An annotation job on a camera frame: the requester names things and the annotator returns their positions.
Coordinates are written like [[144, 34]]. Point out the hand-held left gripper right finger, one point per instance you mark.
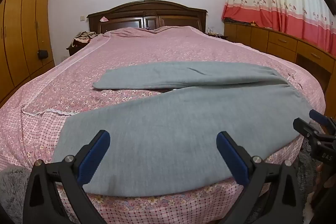
[[231, 155]]

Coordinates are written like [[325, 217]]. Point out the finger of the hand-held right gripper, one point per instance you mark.
[[319, 116], [302, 125]]

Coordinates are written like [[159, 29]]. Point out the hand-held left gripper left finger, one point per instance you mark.
[[95, 153]]

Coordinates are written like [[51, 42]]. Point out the grey pants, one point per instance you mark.
[[170, 129]]

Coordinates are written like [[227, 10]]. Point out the grey patterned rug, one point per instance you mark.
[[304, 174]]

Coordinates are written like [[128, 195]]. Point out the long wooden cabinet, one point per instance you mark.
[[283, 43]]

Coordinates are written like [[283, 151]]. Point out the grey fluffy rug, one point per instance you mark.
[[13, 192]]

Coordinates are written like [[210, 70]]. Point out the dark wooden nightstand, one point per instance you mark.
[[72, 50], [219, 37]]

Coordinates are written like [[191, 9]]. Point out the black pouch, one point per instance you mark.
[[42, 54]]

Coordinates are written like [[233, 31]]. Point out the pile of clothes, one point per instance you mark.
[[82, 37]]

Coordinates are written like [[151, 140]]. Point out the bed with pink floral cover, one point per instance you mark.
[[162, 48]]

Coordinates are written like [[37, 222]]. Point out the small pink cloth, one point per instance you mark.
[[103, 19]]

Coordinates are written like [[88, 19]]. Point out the wooden wardrobe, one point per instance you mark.
[[23, 29]]

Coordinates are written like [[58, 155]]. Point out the dark wooden headboard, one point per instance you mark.
[[147, 10]]

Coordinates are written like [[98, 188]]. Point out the white wall switch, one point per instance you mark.
[[82, 18]]

